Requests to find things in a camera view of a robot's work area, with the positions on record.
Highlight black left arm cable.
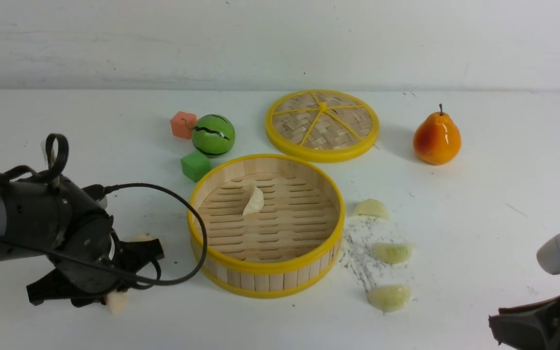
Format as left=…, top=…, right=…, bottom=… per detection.
left=0, top=133, right=208, bottom=287

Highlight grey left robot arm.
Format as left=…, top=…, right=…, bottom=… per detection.
left=0, top=176, right=164, bottom=308

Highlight white dumpling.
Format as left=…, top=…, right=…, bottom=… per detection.
left=104, top=292, right=129, bottom=316
left=242, top=182, right=264, bottom=216
left=127, top=233, right=156, bottom=242

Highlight woven bamboo steamer lid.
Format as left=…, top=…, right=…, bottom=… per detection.
left=264, top=89, right=380, bottom=162

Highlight green toy watermelon ball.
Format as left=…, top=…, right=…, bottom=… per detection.
left=192, top=114, right=236, bottom=158

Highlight orange foam cube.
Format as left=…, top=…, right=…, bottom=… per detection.
left=170, top=111, right=197, bottom=140

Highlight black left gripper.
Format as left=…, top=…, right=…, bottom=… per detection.
left=27, top=216, right=164, bottom=308

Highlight pale green dumpling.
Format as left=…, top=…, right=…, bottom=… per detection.
left=351, top=198, right=388, bottom=219
left=366, top=284, right=411, bottom=313
left=371, top=242, right=414, bottom=264

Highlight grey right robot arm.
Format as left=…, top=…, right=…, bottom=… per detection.
left=488, top=233, right=560, bottom=350

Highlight green foam cube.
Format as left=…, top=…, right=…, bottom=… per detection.
left=180, top=150, right=211, bottom=182

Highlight yellow rimmed bamboo steamer tray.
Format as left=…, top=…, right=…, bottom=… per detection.
left=188, top=154, right=345, bottom=298

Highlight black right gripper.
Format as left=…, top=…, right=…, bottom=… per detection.
left=488, top=296, right=560, bottom=350

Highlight orange yellow toy pear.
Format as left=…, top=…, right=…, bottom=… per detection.
left=413, top=103, right=462, bottom=166

